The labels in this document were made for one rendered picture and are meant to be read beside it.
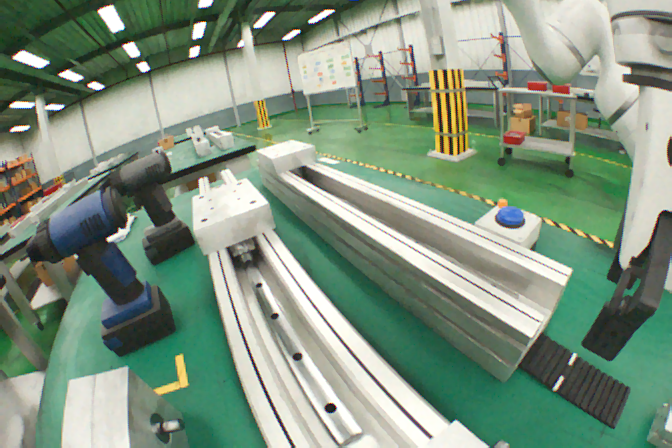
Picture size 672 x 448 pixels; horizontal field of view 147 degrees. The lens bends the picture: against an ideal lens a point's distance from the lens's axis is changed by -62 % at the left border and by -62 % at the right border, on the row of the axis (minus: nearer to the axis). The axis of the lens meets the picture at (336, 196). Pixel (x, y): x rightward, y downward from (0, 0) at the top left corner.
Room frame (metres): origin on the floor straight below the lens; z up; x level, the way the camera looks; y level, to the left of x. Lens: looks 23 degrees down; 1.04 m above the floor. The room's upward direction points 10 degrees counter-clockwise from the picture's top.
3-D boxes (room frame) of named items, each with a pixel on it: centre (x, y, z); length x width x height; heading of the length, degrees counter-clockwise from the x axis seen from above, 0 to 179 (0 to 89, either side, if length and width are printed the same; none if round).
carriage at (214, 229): (0.38, 0.18, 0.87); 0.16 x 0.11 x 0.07; 26
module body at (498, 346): (0.46, 0.00, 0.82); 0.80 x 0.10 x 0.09; 26
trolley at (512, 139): (2.30, -2.35, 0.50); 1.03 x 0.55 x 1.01; 40
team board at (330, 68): (6.03, -0.28, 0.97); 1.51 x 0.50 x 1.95; 48
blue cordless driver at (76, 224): (0.20, 0.35, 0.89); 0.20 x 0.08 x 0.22; 125
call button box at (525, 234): (0.26, -0.23, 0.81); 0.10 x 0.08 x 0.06; 116
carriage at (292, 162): (0.69, 0.11, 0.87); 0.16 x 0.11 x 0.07; 26
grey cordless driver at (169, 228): (0.45, 0.42, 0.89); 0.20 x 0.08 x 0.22; 132
